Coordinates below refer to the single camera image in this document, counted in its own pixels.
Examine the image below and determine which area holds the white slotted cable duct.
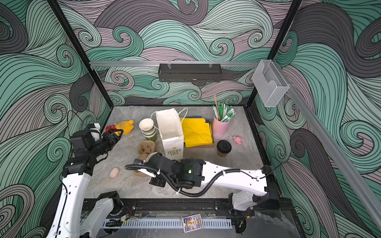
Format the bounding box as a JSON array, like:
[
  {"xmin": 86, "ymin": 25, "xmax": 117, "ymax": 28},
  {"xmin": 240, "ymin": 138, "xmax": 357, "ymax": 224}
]
[{"xmin": 102, "ymin": 219, "xmax": 233, "ymax": 230}]

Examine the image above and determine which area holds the black wall shelf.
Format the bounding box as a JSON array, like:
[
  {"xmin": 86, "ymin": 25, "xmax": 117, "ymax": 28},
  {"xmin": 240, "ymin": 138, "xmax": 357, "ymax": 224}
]
[{"xmin": 158, "ymin": 63, "xmax": 222, "ymax": 82}]

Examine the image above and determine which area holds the small pink toy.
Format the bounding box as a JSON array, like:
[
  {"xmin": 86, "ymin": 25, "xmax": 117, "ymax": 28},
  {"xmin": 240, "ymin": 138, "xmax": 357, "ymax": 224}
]
[{"xmin": 233, "ymin": 136, "xmax": 244, "ymax": 145}]

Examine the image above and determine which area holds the brown paper coffee cup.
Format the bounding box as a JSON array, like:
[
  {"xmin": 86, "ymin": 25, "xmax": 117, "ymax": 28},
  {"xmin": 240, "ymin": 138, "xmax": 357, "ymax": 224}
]
[{"xmin": 217, "ymin": 151, "xmax": 229, "ymax": 157}]

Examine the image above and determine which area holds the stack of paper cups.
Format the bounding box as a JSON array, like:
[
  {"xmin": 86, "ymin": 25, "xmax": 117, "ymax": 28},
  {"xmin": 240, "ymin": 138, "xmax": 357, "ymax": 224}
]
[{"xmin": 139, "ymin": 118, "xmax": 157, "ymax": 142}]

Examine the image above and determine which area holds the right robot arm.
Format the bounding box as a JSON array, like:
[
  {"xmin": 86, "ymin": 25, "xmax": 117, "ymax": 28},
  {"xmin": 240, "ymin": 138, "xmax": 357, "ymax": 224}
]
[{"xmin": 125, "ymin": 152, "xmax": 275, "ymax": 211}]

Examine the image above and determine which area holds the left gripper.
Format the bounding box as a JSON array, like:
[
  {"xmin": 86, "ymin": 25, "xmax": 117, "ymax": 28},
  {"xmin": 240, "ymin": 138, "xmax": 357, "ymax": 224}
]
[{"xmin": 90, "ymin": 128, "xmax": 123, "ymax": 159}]

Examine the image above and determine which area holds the small picture card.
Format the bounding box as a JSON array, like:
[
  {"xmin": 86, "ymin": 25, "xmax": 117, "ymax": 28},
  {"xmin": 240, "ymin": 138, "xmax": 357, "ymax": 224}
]
[{"xmin": 181, "ymin": 214, "xmax": 203, "ymax": 233}]

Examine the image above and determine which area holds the white paper takeout bag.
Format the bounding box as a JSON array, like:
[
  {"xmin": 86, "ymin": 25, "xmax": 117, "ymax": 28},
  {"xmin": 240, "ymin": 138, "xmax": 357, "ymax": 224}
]
[{"xmin": 150, "ymin": 108, "xmax": 188, "ymax": 161}]

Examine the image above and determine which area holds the wrapped straws bundle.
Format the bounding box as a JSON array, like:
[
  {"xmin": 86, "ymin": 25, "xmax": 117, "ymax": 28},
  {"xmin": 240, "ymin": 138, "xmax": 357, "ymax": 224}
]
[{"xmin": 213, "ymin": 95, "xmax": 235, "ymax": 123}]

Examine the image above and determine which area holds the yellow bear plush toy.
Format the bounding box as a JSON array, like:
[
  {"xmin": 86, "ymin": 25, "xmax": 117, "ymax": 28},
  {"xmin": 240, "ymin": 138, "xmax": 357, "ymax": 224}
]
[{"xmin": 105, "ymin": 120, "xmax": 134, "ymax": 135}]

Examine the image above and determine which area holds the stack of pulp cup carriers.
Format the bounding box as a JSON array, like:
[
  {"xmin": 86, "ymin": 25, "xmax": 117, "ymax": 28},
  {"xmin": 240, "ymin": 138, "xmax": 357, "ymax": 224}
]
[{"xmin": 138, "ymin": 140, "xmax": 157, "ymax": 161}]

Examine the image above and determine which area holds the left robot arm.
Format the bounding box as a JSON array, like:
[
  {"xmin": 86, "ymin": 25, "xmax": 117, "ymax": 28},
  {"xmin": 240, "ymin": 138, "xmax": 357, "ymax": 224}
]
[{"xmin": 47, "ymin": 129, "xmax": 124, "ymax": 238}]

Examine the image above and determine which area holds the pink straw holder cup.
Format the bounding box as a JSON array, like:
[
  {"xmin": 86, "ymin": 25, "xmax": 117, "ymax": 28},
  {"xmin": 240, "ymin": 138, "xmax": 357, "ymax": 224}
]
[{"xmin": 212, "ymin": 117, "xmax": 230, "ymax": 137}]

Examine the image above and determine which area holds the yellow napkin stack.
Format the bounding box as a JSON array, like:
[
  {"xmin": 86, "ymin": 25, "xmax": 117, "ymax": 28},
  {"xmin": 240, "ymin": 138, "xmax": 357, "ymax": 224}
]
[{"xmin": 182, "ymin": 118, "xmax": 213, "ymax": 148}]

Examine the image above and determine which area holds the clear acrylic wall holder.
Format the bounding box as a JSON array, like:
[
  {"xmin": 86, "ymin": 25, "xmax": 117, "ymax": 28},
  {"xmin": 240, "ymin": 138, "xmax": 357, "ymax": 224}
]
[{"xmin": 252, "ymin": 59, "xmax": 289, "ymax": 108}]

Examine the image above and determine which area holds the pink oval soap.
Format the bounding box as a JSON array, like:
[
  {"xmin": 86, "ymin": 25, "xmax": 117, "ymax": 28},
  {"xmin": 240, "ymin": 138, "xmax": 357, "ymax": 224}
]
[{"xmin": 109, "ymin": 168, "xmax": 120, "ymax": 179}]

